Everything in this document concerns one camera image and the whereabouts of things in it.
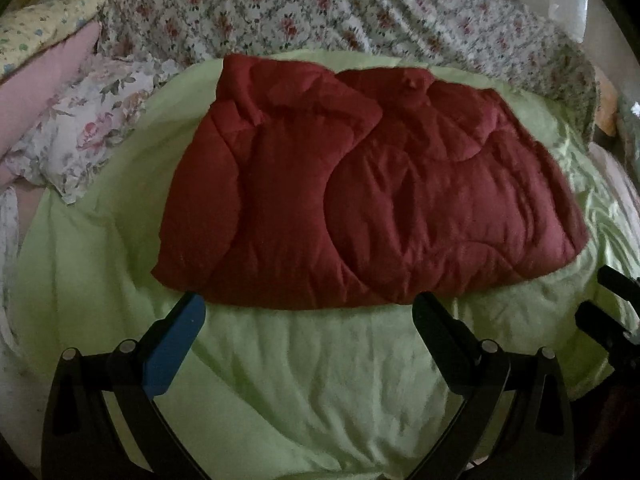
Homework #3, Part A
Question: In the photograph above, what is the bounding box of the light green bed sheet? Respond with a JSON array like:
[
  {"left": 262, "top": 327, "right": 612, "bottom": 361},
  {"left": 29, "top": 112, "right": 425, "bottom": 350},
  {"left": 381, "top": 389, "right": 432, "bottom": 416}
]
[{"left": 10, "top": 50, "right": 640, "bottom": 480}]

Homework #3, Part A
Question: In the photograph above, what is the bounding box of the pale yellow dotted pillow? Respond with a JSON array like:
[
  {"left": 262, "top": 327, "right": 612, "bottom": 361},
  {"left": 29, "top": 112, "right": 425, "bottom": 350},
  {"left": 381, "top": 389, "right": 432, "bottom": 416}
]
[{"left": 0, "top": 0, "right": 116, "bottom": 78}]

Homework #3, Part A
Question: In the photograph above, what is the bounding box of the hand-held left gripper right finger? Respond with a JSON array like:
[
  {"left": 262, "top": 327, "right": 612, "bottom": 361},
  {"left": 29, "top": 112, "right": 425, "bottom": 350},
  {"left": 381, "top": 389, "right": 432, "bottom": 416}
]
[{"left": 410, "top": 292, "right": 576, "bottom": 480}]

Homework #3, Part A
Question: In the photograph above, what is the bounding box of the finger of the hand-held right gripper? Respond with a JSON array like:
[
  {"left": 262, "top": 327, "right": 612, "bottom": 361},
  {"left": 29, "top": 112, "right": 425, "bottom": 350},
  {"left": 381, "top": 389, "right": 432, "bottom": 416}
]
[
  {"left": 575, "top": 301, "right": 640, "bottom": 358},
  {"left": 597, "top": 265, "right": 640, "bottom": 308}
]

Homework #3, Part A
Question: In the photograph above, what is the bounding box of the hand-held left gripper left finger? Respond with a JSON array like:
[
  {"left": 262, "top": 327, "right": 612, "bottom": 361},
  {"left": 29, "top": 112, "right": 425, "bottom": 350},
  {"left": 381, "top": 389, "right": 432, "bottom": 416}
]
[{"left": 42, "top": 292, "right": 211, "bottom": 480}]

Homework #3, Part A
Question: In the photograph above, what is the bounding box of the red flower print duvet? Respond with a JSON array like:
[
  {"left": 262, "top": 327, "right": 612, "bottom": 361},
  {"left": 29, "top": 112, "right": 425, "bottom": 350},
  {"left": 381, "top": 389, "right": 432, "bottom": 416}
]
[{"left": 97, "top": 0, "right": 601, "bottom": 131}]

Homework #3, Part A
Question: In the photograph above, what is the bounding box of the pink pillow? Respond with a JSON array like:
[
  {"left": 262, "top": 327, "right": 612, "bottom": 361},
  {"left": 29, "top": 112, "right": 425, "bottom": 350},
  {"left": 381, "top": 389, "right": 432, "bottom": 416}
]
[{"left": 0, "top": 22, "right": 103, "bottom": 186}]

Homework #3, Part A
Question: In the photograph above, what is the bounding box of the red quilted jacket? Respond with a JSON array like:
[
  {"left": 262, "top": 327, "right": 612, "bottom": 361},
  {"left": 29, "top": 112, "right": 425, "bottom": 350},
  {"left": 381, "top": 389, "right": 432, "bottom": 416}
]
[{"left": 151, "top": 54, "right": 591, "bottom": 310}]

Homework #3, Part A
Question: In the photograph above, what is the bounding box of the large rose print pillow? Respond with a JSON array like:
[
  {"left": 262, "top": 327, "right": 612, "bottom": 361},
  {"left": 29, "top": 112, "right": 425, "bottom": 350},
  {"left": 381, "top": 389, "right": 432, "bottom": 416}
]
[{"left": 5, "top": 55, "right": 181, "bottom": 206}]

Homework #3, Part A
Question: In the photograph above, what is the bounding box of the yellow soft object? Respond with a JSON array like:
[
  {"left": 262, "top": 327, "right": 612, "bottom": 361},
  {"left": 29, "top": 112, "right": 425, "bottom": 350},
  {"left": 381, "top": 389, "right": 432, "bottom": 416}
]
[{"left": 595, "top": 72, "right": 622, "bottom": 137}]

